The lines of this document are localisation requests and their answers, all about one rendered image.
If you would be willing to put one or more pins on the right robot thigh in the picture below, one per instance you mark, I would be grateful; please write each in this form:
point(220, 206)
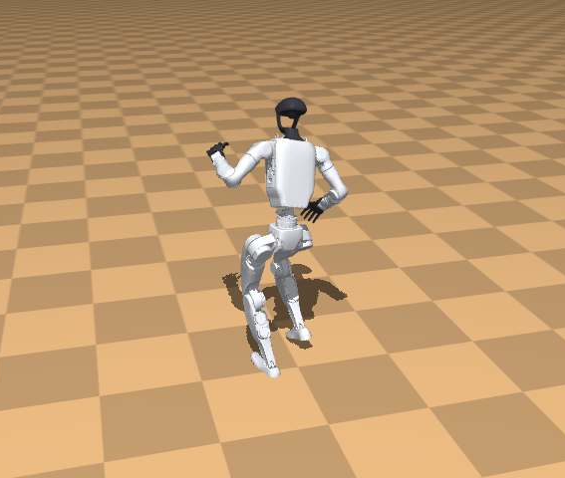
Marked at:
point(279, 266)

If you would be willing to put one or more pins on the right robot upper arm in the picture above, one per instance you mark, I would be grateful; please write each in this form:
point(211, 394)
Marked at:
point(326, 167)

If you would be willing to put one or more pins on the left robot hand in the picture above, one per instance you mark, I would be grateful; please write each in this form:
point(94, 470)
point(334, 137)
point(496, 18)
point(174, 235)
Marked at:
point(217, 147)

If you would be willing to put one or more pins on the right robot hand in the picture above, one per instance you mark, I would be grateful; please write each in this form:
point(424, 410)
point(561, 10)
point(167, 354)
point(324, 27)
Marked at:
point(313, 207)

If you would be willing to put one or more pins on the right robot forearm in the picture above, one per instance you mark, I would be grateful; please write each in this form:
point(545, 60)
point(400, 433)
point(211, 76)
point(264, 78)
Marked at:
point(328, 202)

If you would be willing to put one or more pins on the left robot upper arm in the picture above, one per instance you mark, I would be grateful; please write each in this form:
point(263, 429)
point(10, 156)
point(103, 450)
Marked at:
point(257, 151)

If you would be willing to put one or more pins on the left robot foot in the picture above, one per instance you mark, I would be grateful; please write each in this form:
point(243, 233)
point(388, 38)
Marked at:
point(258, 360)

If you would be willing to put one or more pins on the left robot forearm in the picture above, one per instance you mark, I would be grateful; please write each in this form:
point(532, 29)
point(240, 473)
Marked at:
point(223, 169)

